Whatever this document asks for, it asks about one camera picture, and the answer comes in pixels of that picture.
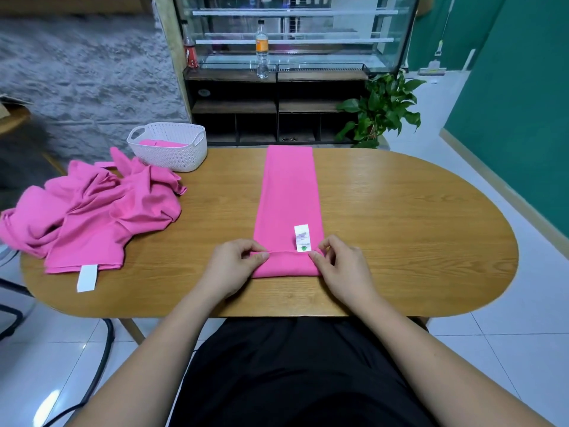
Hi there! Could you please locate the person's left hand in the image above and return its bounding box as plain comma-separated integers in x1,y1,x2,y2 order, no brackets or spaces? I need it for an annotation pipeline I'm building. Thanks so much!
196,237,271,305

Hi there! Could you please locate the person's right hand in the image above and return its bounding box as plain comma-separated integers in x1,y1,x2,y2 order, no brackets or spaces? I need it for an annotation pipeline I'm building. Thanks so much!
308,232,384,313

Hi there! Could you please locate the pink towel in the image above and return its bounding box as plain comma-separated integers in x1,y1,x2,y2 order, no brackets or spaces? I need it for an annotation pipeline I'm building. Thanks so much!
137,138,188,149
251,143,327,280

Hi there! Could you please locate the white woven plastic basket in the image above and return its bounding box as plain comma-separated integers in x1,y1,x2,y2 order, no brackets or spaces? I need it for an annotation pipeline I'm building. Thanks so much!
125,120,210,173

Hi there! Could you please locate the pile of pink cloths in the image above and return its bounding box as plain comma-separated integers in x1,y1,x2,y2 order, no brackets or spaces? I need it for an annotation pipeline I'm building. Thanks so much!
0,145,188,294

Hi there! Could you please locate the person's left forearm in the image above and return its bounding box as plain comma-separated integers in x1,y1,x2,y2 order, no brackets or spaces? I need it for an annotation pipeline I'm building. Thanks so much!
66,293,232,427

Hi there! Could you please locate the person's right forearm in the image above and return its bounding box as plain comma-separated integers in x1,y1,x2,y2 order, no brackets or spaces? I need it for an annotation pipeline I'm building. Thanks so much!
354,293,552,427

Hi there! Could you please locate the green potted plant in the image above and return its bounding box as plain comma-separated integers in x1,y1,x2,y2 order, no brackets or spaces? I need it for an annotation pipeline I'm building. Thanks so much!
334,70,426,150

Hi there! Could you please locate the red label cola bottle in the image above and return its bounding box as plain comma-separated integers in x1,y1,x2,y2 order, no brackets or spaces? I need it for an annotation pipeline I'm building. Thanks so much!
183,39,199,71

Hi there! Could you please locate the white mop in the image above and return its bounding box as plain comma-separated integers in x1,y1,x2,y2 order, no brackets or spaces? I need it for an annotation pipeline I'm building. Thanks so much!
417,0,455,77

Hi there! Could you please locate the clear bottle with orange label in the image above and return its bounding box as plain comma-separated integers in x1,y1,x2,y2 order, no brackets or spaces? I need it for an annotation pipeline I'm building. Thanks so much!
254,18,271,82

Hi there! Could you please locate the glass display case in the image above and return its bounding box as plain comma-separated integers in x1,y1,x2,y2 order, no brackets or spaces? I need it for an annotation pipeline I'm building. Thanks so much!
172,0,420,75

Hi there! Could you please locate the small round wooden side table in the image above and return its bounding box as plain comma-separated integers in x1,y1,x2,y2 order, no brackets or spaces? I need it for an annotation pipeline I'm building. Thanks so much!
0,100,33,136

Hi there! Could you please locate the black floor cable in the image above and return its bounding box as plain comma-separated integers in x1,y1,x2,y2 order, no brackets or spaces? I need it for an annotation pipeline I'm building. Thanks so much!
40,317,117,427

